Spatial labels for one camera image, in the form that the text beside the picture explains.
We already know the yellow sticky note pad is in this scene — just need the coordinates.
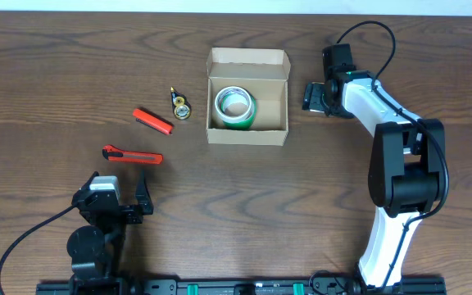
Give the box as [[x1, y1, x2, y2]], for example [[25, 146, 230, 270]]
[[302, 82, 325, 112]]

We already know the white tape roll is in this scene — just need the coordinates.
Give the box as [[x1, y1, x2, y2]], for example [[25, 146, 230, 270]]
[[214, 86, 256, 124]]

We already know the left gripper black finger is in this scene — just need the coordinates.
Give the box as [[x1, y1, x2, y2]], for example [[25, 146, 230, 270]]
[[80, 171, 99, 190], [134, 171, 154, 215]]

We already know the green tape roll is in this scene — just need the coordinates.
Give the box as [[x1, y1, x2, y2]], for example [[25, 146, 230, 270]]
[[218, 94, 256, 129]]

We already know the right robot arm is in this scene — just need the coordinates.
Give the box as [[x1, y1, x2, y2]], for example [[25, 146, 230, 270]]
[[302, 66, 448, 291]]

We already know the yellow black correction tape dispenser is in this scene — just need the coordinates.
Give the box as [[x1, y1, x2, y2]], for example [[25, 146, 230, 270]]
[[170, 87, 192, 120]]

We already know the red utility knife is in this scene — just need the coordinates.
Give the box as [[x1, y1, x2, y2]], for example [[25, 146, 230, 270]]
[[102, 145, 164, 165]]

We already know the open cardboard box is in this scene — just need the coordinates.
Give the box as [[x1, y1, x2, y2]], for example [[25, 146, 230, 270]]
[[206, 48, 291, 146]]

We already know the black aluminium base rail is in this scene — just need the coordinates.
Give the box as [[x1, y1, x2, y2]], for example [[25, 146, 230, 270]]
[[35, 275, 447, 295]]

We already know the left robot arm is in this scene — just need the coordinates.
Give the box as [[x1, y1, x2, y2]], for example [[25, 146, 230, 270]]
[[66, 172, 154, 295]]

